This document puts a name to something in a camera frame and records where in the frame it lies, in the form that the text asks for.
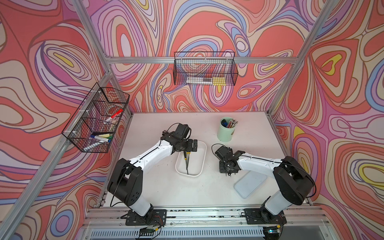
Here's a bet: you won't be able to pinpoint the white plastic storage box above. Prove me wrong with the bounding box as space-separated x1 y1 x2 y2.
175 140 207 178

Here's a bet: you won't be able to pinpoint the pens in cup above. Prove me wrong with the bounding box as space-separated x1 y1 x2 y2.
221 119 238 129

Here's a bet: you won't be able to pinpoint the red marker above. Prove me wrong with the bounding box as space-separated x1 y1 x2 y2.
106 109 123 122

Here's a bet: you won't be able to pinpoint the blue white marker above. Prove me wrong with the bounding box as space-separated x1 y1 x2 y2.
90 135 111 143

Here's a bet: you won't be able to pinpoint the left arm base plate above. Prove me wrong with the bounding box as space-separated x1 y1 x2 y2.
121 209 167 227

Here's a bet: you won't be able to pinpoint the green marker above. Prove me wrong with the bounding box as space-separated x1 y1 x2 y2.
98 134 113 139

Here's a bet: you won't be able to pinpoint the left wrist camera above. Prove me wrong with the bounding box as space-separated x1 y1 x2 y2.
175 124 192 140

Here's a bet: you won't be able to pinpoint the green pen cup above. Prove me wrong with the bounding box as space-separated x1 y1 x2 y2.
217 117 236 143

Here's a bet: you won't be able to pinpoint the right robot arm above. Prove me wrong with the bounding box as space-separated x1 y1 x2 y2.
214 147 316 222

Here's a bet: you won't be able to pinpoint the translucent box lid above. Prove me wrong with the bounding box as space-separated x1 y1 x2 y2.
234 172 267 199

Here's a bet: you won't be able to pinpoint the clear case in basket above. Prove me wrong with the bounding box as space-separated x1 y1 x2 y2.
186 77 213 85

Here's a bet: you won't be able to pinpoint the black wire basket left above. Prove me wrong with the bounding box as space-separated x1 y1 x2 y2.
62 83 130 153

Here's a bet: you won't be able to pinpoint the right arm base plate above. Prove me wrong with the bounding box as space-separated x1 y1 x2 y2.
242 208 287 225

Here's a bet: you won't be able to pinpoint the black wire basket back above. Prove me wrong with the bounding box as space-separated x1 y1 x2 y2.
173 51 239 86

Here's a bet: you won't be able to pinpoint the yellow box in basket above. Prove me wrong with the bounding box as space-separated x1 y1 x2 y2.
212 77 227 86

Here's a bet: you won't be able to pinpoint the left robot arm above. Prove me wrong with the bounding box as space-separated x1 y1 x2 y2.
107 137 198 217

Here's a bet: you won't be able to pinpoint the black wire basket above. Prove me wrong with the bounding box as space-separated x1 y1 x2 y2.
173 51 239 86
62 83 130 153

